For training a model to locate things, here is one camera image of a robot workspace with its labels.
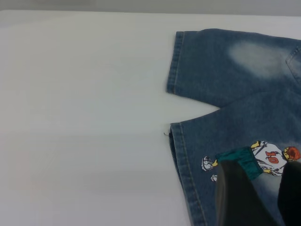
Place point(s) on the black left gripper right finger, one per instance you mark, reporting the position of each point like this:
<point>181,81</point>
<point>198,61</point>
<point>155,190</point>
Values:
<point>291,195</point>

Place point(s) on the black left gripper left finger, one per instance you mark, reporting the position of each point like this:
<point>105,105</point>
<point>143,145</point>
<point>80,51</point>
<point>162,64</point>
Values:
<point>235,200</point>

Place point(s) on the blue denim shorts cartoon print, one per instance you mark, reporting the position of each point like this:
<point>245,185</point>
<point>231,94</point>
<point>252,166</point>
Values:
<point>223,82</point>

